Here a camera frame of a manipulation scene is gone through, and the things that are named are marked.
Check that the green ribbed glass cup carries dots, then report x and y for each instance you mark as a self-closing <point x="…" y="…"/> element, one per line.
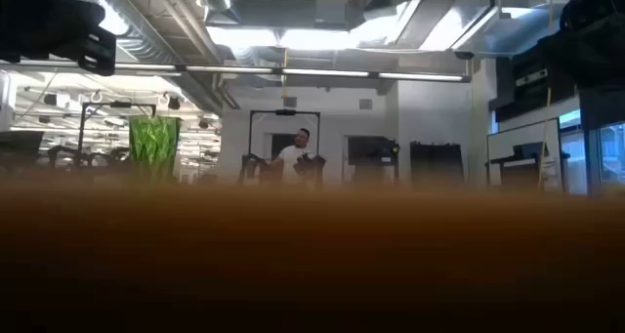
<point x="154" y="147"/>

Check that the orange round plate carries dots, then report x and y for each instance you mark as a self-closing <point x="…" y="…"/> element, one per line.
<point x="312" y="264"/>

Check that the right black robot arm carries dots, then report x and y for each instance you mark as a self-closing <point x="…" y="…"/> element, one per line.
<point x="591" y="1"/>

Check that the glass window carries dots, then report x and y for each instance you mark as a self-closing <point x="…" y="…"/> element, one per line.
<point x="612" y="152"/>

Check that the black desk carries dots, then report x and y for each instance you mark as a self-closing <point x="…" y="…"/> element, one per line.
<point x="527" y="152"/>

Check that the long ceiling tube light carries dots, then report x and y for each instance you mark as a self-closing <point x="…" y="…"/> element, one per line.
<point x="322" y="72"/>

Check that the person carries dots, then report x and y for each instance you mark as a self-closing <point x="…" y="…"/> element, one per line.
<point x="293" y="159"/>

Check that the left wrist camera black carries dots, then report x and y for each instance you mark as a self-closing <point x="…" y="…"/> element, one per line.
<point x="97" y="50"/>

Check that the black wall cabinet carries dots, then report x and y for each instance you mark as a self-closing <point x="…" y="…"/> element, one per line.
<point x="517" y="103"/>

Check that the black robot rig frame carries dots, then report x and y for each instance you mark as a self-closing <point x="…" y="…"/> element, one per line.
<point x="284" y="112"/>
<point x="119" y="104"/>

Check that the grey wall vent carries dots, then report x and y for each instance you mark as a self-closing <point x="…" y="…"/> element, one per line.
<point x="290" y="102"/>

